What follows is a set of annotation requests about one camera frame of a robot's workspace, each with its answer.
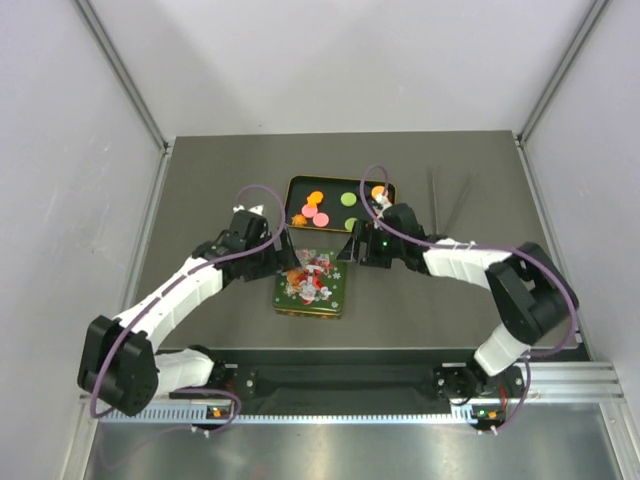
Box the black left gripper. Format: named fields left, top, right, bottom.
left=245, top=226, right=300, bottom=281

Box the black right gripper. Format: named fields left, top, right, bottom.
left=338, top=219, right=407, bottom=268

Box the gold square tin lid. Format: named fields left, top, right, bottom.
left=272, top=248, right=347, bottom=319

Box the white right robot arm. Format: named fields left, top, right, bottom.
left=352, top=191, right=579, bottom=405

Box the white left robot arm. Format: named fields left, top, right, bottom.
left=77, top=205, right=347, bottom=418

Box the green round cookie lower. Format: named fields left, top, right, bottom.
left=344, top=217, right=358, bottom=232

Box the green round cookie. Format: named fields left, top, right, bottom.
left=344, top=217, right=358, bottom=232
left=340, top=192, right=358, bottom=207

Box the orange star cookie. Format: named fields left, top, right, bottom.
left=291, top=214, right=308, bottom=227

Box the pink round cookie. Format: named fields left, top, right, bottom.
left=312, top=212, right=330, bottom=228
left=301, top=205, right=318, bottom=219

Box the black rectangular tray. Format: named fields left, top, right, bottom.
left=285, top=175, right=369, bottom=233

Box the green round cookie upper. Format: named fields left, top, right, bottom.
left=340, top=192, right=358, bottom=207

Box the orange bird cookie left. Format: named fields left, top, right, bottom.
left=306, top=191, right=324, bottom=208

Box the orange round cookie top right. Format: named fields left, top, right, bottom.
left=371, top=185, right=388, bottom=199

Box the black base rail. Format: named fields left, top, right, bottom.
left=185, top=348, right=524, bottom=417

